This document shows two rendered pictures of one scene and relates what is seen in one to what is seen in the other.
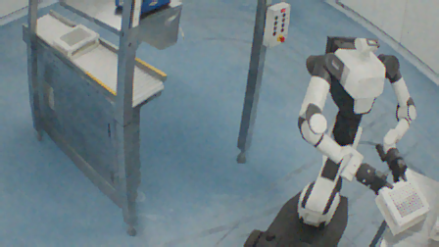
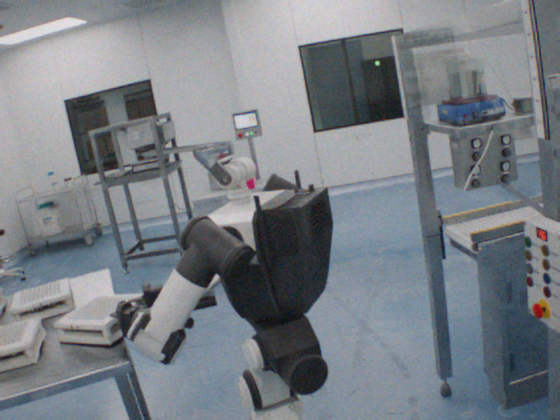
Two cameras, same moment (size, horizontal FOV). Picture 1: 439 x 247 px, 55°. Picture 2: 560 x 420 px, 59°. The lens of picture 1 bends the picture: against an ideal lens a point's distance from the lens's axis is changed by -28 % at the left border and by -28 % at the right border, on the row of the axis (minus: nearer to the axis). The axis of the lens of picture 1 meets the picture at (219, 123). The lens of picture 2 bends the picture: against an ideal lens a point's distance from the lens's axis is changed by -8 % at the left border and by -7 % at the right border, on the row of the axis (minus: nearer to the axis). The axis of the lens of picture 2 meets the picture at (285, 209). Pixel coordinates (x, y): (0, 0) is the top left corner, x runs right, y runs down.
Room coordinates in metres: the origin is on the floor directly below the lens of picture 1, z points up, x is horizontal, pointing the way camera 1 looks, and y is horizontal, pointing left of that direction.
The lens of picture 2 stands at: (3.11, -1.45, 1.54)
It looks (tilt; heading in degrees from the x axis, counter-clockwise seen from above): 13 degrees down; 139
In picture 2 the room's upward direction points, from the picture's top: 11 degrees counter-clockwise
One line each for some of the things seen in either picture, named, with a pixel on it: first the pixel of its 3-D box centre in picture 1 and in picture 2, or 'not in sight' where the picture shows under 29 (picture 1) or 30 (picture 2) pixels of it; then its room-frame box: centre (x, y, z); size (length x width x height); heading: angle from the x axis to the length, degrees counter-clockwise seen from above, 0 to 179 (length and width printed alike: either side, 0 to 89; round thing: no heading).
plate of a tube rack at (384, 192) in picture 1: (406, 201); (101, 311); (1.41, -0.87, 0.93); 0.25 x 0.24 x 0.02; 114
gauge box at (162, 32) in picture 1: (156, 22); (483, 157); (2.19, 0.35, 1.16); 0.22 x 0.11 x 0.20; 54
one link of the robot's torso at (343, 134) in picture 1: (350, 118); (286, 345); (2.06, -0.63, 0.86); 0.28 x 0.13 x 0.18; 159
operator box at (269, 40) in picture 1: (276, 24); (554, 274); (2.66, -0.24, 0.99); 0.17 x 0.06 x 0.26; 144
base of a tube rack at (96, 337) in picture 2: (402, 208); (105, 323); (1.41, -0.87, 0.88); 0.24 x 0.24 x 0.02; 24
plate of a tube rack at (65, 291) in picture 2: not in sight; (41, 295); (0.94, -0.95, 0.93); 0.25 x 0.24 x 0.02; 161
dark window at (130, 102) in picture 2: not in sight; (114, 128); (-3.82, 1.78, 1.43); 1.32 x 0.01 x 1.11; 43
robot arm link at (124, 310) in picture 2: (397, 166); (137, 322); (1.64, -0.85, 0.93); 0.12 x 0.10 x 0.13; 17
